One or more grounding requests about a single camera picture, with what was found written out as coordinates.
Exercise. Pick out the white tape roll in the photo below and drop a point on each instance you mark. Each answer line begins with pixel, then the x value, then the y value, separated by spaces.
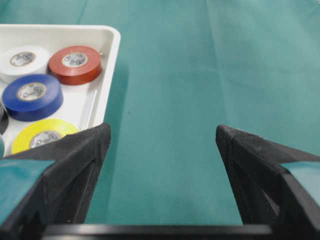
pixel 22 61

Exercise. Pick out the black tape roll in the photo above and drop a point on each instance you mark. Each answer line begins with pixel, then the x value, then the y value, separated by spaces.
pixel 4 119

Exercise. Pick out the blue tape roll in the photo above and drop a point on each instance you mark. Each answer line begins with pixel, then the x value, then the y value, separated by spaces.
pixel 33 97

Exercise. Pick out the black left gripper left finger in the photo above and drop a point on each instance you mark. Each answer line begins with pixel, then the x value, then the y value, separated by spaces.
pixel 51 184

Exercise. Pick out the green table cloth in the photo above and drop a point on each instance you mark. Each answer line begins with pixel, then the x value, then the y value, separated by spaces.
pixel 183 68

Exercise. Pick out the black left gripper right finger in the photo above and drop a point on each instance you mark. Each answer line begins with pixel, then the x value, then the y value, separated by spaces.
pixel 271 199

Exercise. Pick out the teal tape roll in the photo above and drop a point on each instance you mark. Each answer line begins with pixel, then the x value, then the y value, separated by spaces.
pixel 2 146

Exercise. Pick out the yellow tape roll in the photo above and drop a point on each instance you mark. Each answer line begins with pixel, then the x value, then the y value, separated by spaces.
pixel 42 132

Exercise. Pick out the red tape roll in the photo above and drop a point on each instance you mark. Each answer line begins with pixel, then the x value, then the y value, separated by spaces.
pixel 75 65

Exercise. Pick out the white plastic tray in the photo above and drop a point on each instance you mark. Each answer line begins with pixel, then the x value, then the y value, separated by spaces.
pixel 83 105

